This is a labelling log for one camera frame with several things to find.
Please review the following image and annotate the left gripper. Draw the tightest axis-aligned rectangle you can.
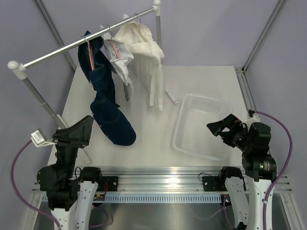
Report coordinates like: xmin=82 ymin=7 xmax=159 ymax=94
xmin=53 ymin=115 xmax=94 ymax=179

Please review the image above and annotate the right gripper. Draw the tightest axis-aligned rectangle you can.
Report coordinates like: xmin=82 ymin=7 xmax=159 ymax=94
xmin=207 ymin=113 xmax=253 ymax=152

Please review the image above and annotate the dark blue denim skirt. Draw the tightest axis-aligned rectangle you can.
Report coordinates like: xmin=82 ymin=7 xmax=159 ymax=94
xmin=78 ymin=36 xmax=136 ymax=146

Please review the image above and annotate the white shirt garment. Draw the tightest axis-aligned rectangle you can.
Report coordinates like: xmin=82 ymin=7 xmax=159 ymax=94
xmin=101 ymin=32 xmax=134 ymax=101

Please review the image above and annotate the pink hanger with skirt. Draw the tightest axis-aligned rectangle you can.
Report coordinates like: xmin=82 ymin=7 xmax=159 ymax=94
xmin=84 ymin=37 xmax=95 ymax=70

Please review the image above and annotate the pink hanger with shirt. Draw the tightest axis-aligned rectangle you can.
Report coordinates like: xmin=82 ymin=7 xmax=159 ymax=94
xmin=107 ymin=25 xmax=120 ymax=58

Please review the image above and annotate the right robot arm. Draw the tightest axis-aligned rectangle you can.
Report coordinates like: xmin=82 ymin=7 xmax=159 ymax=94
xmin=207 ymin=114 xmax=277 ymax=230

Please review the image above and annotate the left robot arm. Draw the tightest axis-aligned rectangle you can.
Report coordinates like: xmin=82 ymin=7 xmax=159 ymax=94
xmin=36 ymin=115 xmax=104 ymax=230

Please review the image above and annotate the white plastic basket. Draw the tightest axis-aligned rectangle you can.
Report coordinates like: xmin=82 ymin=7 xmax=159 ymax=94
xmin=172 ymin=94 xmax=232 ymax=161

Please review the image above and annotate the cream white long garment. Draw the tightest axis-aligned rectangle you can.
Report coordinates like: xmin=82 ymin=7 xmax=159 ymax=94
xmin=115 ymin=21 xmax=165 ymax=111

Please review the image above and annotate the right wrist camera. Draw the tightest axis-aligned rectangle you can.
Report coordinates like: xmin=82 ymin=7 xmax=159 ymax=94
xmin=246 ymin=109 xmax=260 ymax=126

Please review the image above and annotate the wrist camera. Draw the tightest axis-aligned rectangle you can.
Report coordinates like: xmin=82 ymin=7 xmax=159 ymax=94
xmin=246 ymin=109 xmax=260 ymax=126
xmin=31 ymin=129 xmax=55 ymax=147

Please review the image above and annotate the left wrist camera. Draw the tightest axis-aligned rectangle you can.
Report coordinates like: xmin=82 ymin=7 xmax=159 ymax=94
xmin=31 ymin=129 xmax=55 ymax=147

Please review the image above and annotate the aluminium mounting rail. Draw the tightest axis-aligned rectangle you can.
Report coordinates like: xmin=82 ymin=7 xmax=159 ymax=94
xmin=32 ymin=166 xmax=293 ymax=195

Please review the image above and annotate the white slotted cable duct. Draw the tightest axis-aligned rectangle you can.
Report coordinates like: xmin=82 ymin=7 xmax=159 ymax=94
xmin=93 ymin=194 xmax=222 ymax=204

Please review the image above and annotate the left rack post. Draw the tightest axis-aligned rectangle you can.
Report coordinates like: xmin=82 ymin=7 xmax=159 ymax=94
xmin=7 ymin=61 xmax=65 ymax=128

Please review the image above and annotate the rack post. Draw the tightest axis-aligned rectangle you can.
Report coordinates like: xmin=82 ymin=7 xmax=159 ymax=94
xmin=153 ymin=0 xmax=162 ymax=48
xmin=7 ymin=61 xmax=65 ymax=128

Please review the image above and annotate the right rack post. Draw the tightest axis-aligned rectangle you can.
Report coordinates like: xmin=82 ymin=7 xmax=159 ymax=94
xmin=153 ymin=0 xmax=162 ymax=48

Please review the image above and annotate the silver clothes rack rail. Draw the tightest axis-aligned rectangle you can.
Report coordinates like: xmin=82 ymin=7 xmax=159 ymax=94
xmin=23 ymin=6 xmax=157 ymax=69

